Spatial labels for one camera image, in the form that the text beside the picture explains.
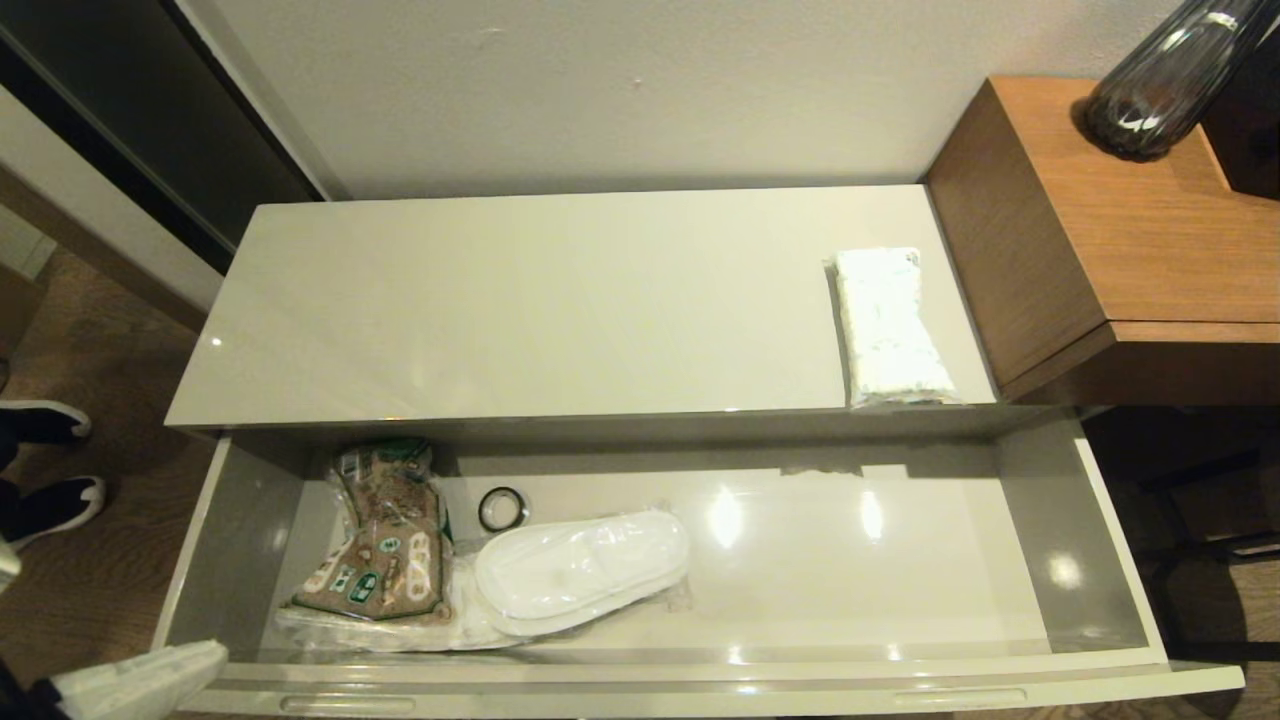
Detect packaged white slippers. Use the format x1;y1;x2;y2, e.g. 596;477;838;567
472;508;694;639
273;555;526;654

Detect white cabinet drawer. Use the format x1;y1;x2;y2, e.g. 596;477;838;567
150;405;1246;719

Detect blue patterned tissue pack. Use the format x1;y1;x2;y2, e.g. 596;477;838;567
826;246;967;409

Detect black white-soled shoe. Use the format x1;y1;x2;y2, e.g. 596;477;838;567
0;475;107;553
0;400;93;447

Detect brown snack bag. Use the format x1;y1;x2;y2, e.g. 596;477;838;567
280;438;457;623

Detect black tape roll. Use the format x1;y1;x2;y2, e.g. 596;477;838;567
477;487;530;533

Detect white glossy cabinet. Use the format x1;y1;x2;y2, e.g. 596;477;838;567
165;185;1001;429

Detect dark door panel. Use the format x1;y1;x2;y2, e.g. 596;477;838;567
0;0;326;276

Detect brown wooden side table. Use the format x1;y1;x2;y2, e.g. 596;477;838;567
925;77;1280;406

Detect dark ribbed glass vase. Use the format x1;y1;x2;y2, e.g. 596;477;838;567
1085;0;1276;161

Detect black box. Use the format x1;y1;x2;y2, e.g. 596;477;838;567
1203;30;1280;201

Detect grey wood-trimmed door frame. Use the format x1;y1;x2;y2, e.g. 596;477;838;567
0;85;226;331

